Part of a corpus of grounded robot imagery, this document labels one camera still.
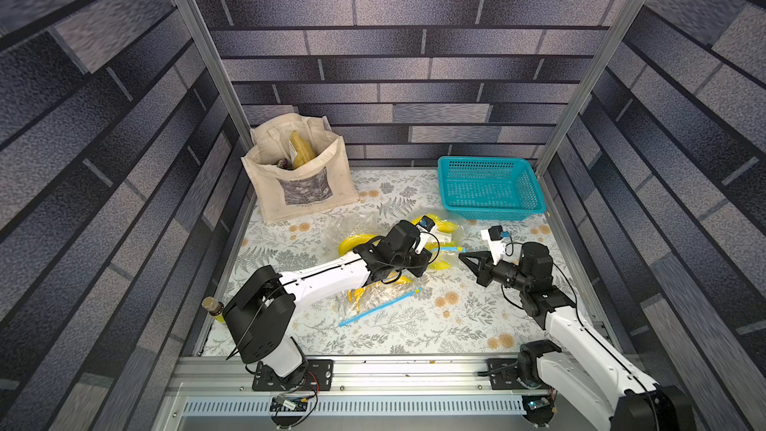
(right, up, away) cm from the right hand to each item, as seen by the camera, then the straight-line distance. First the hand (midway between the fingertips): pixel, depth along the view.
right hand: (458, 254), depth 80 cm
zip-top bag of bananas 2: (-4, +1, +5) cm, 7 cm away
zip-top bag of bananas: (-25, -15, +5) cm, 30 cm away
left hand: (-7, 0, +1) cm, 7 cm away
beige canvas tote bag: (-40, +21, +14) cm, 48 cm away
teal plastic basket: (+21, +19, +34) cm, 44 cm away
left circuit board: (-46, -35, -9) cm, 59 cm away
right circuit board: (+18, -36, -7) cm, 41 cm away
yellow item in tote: (-47, +31, +15) cm, 58 cm away
